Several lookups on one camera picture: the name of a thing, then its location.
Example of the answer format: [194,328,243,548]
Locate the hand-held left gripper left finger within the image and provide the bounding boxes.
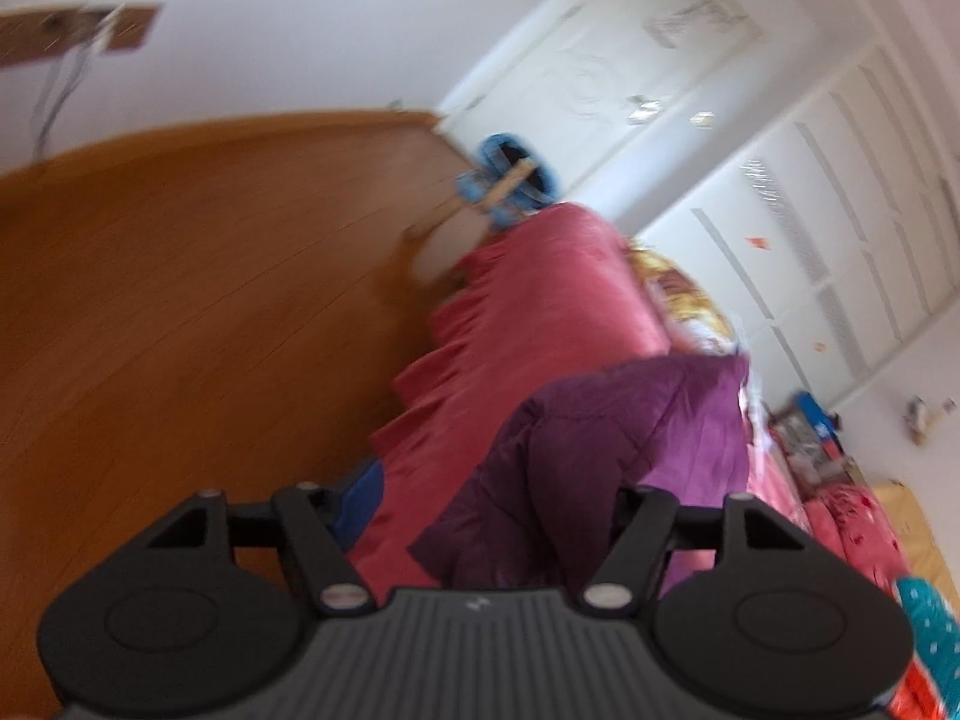
[142,463,387,616]

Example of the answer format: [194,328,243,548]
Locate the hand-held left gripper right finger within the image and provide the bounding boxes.
[581,486,807,620]

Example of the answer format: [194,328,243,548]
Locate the purple down jacket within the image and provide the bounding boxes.
[409,352,751,593]

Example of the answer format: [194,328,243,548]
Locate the clear storage box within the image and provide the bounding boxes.
[772,420,848,481]

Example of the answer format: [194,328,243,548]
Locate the blue box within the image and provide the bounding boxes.
[791,390,837,458]

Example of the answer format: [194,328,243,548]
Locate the pink heart print pillow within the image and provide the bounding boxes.
[814,484,912,601]

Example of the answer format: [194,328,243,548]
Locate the yellow patterned blanket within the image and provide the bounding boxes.
[626,240,743,353]

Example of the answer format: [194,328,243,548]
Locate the pink heart print blanket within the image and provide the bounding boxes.
[349,202,815,605]

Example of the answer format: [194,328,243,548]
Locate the yellow covered headboard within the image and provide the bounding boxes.
[874,480,960,601]

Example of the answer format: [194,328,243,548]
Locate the teal and orange quilt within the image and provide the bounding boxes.
[885,574,960,720]

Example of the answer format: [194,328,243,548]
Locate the white wardrobe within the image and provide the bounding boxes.
[637,37,960,406]

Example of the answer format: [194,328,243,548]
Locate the white door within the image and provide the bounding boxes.
[435,0,766,200]

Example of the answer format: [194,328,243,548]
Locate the hanging wall ornament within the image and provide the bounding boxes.
[904,397,953,443]

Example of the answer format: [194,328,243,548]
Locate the wall cables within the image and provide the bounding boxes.
[34,11,125,158]

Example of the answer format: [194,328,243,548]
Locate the wooden wall board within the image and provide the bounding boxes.
[0,4,162,68]

